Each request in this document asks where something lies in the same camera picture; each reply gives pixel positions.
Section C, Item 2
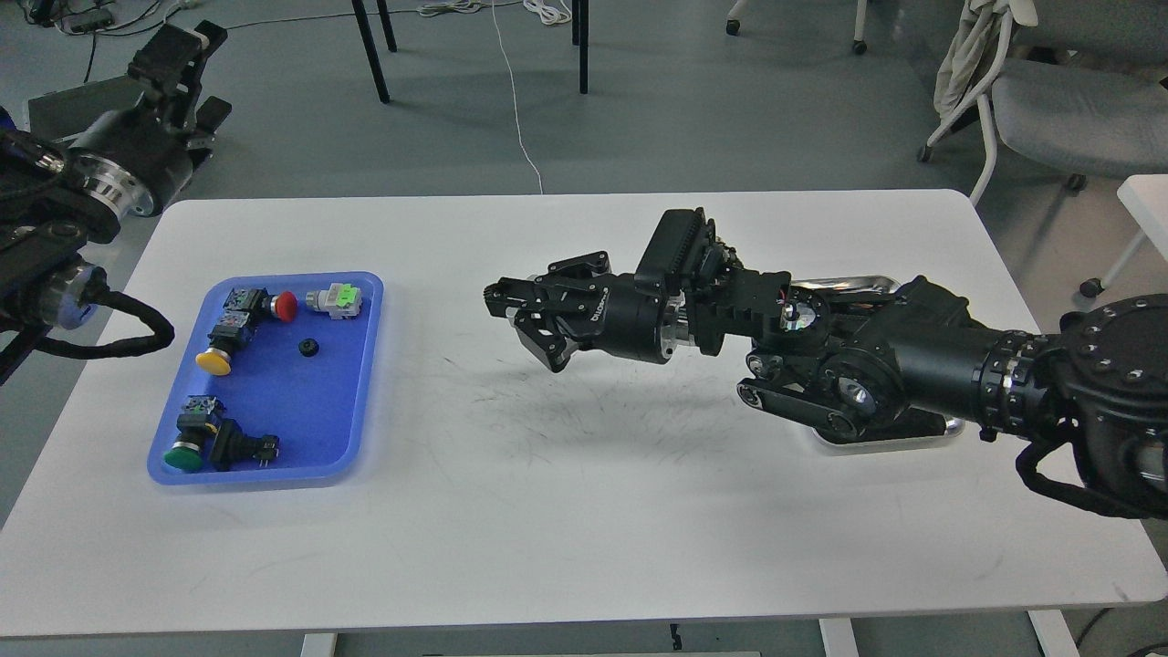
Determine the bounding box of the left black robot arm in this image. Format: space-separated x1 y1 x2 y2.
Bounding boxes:
1 21 231 379

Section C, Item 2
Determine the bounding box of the white floor cable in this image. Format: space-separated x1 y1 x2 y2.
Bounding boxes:
491 0 545 195

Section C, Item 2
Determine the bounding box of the red push button switch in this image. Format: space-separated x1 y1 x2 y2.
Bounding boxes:
223 288 297 323

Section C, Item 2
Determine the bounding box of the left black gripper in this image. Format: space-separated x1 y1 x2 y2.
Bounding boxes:
69 22 232 219

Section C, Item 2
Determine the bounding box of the black table leg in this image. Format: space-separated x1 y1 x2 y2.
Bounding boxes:
569 0 589 95
352 0 398 105

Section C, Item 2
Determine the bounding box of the black switch part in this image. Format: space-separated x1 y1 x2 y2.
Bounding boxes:
209 419 280 473

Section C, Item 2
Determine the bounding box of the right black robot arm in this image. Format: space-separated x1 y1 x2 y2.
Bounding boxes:
484 208 1167 519

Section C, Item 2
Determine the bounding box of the grey green switch part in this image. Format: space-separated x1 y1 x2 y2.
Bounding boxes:
305 283 363 320

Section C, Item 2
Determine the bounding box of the black table leg right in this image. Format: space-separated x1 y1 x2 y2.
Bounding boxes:
569 0 589 95

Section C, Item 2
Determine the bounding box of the grey office chair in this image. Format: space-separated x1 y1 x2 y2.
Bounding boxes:
917 1 1164 203

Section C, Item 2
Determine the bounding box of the yellow push button switch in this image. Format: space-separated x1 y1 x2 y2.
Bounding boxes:
193 310 255 376

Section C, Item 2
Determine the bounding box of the grey plastic crate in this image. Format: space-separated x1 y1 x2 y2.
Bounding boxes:
26 75 153 147

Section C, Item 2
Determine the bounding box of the blue plastic tray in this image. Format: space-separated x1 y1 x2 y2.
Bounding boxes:
147 271 384 486

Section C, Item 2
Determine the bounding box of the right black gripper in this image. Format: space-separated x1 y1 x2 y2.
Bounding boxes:
484 208 791 373

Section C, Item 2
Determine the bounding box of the silver metal tray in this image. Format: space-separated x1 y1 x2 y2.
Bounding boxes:
785 276 965 452

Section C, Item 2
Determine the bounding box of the green push button switch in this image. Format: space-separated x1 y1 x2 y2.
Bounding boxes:
162 395 224 473

